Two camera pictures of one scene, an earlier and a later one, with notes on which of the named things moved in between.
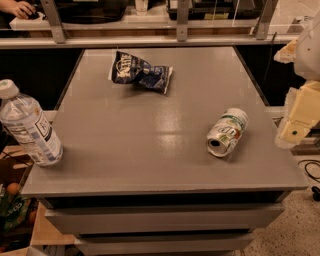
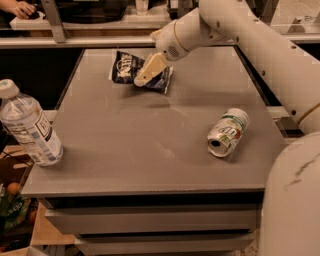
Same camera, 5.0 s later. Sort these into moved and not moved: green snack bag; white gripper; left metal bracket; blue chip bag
Moved: white gripper
Not moved: blue chip bag; green snack bag; left metal bracket
